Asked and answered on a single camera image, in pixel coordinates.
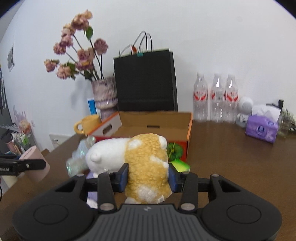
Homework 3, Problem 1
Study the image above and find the green tissue pack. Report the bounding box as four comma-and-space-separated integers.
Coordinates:
171, 159, 190, 173

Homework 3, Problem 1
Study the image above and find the iridescent plastic wrap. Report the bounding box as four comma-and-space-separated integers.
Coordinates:
66, 136, 96, 177

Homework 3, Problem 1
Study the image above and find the white and yellow plush toy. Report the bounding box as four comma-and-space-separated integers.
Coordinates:
85, 133, 172, 204

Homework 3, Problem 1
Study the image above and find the pink cylindrical container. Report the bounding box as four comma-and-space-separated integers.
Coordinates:
19, 146, 50, 183

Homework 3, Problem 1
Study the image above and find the white calendar card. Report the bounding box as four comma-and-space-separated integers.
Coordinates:
49, 133, 71, 149

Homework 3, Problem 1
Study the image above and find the orange cardboard box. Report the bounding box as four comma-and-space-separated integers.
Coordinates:
90, 111, 193, 162

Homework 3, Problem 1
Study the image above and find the yellow ceramic mug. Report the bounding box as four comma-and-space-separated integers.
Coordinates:
73, 114, 101, 136

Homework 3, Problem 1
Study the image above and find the blue and white box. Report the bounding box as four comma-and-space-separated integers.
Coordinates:
87, 98, 97, 114

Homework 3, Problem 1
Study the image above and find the left clear water bottle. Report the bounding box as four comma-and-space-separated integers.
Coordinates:
193, 73, 208, 122

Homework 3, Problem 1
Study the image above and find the clear water bottle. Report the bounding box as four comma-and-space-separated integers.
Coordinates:
193, 73, 208, 122
210, 73, 225, 123
224, 74, 239, 123

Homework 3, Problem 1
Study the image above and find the middle clear water bottle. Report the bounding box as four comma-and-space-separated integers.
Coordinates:
210, 73, 225, 123

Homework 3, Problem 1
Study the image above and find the purple tissue pack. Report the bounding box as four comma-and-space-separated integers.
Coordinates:
245, 115, 278, 144

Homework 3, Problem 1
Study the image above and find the purple ceramic vase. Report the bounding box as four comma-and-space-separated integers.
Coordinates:
91, 76, 118, 121

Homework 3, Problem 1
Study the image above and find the small white robot figure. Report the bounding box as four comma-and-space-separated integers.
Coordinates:
235, 96, 254, 128

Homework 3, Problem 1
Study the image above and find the right clear water bottle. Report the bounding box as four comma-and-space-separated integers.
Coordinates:
224, 74, 239, 123

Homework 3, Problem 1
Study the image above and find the black paper bag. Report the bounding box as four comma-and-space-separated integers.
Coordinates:
113, 31, 178, 112

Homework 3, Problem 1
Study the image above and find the clear glass jar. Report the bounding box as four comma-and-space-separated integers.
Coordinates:
277, 108, 293, 138

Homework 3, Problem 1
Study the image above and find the dried pink rose bouquet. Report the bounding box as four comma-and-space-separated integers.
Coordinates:
44, 9, 109, 82

